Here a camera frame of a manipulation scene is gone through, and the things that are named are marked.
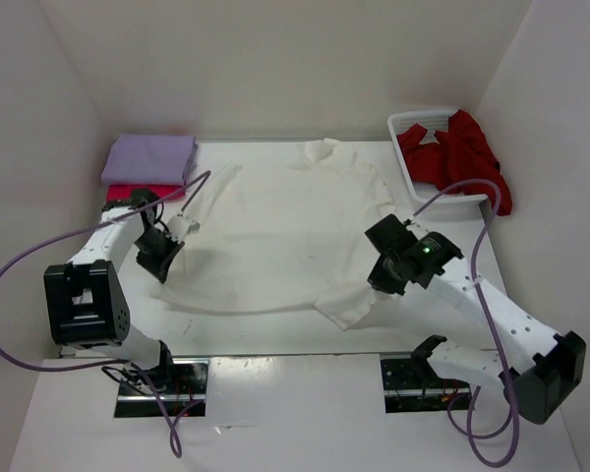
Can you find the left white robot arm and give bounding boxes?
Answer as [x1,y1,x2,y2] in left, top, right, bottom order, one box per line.
[43,189,200,393]

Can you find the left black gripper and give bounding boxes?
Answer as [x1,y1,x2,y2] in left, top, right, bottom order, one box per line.
[134,228,184,283]

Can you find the dark red t shirt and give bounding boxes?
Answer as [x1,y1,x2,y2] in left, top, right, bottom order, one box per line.
[395,110,513,216]

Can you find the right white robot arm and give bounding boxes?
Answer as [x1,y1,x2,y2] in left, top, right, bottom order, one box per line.
[365,214,586,425]

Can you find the white plastic laundry basket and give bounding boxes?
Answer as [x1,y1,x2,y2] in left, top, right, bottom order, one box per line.
[387,109,491,206]

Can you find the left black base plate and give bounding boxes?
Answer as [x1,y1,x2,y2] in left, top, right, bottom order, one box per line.
[105,358,209,419]

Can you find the lavender t shirt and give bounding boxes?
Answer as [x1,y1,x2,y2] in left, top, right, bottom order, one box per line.
[100,134,198,186]

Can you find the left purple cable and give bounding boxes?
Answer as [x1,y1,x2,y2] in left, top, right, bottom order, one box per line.
[0,169,212,458]

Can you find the cream white t shirt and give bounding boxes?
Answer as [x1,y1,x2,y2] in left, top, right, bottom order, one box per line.
[155,139,395,328]

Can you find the pink t shirt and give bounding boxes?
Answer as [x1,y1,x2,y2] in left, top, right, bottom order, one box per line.
[105,184,185,202]

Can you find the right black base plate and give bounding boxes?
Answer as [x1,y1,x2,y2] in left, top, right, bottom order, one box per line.
[380,355,470,414]

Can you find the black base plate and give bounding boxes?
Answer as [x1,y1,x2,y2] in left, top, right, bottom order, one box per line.
[105,358,209,419]
[380,355,470,414]

